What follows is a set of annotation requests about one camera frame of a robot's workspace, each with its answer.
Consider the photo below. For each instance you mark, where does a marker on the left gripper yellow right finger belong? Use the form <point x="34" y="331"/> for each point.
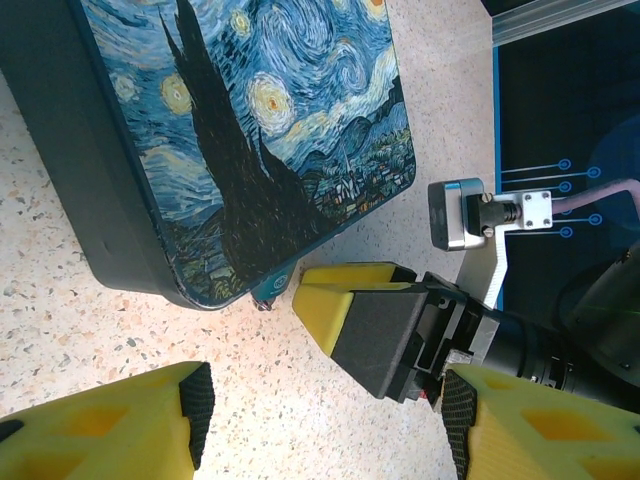
<point x="540" y="430"/>

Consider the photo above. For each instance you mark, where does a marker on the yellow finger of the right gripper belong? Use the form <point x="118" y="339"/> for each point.
<point x="350" y="274"/>
<point x="375" y="330"/>

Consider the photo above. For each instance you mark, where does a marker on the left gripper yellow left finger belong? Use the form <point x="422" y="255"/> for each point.
<point x="100" y="430"/>

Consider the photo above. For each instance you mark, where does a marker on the starry night print tin box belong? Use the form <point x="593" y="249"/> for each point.
<point x="250" y="125"/>

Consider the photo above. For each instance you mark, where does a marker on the blue table edge strip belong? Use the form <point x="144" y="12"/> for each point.
<point x="497" y="125"/>

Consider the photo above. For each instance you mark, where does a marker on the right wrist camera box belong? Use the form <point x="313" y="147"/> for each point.
<point x="455" y="215"/>

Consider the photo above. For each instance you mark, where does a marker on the aluminium frame post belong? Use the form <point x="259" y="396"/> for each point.
<point x="550" y="25"/>

